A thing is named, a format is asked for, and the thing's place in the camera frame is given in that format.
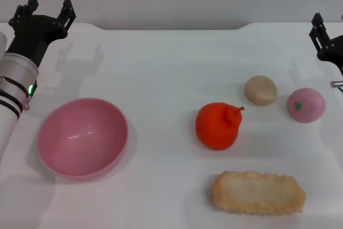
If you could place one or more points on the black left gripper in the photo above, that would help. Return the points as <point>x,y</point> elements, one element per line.
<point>34,36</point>

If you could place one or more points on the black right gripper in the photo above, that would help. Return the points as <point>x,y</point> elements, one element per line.
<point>336,49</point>

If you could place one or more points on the pink plastic bowl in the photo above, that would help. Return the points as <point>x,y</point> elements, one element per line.
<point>80,137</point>

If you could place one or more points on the orange toy fruit with stem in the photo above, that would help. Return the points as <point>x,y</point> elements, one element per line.
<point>214,129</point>

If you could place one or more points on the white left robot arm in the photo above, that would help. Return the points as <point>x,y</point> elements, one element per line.
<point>16,78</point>

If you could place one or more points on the pink toy peach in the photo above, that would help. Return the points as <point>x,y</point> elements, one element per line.
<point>305,108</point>

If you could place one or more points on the beige round toy bun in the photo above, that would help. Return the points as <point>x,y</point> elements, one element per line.
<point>260,91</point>

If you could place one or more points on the golden toy bread slice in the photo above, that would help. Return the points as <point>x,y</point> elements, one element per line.
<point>257,192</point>

